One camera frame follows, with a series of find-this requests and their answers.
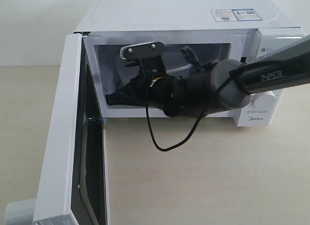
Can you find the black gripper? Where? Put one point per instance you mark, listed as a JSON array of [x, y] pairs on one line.
[[169, 94]]

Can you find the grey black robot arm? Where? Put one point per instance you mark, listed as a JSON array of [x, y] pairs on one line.
[[216, 86]]

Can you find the white microwave oven body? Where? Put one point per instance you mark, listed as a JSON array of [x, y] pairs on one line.
[[109, 25]]

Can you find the white microwave door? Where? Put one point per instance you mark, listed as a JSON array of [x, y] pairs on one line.
[[73, 187]]

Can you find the lower white control knob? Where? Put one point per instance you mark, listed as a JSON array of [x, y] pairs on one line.
[[263, 100]]

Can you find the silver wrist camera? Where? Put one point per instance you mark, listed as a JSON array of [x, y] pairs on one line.
[[148, 56]]

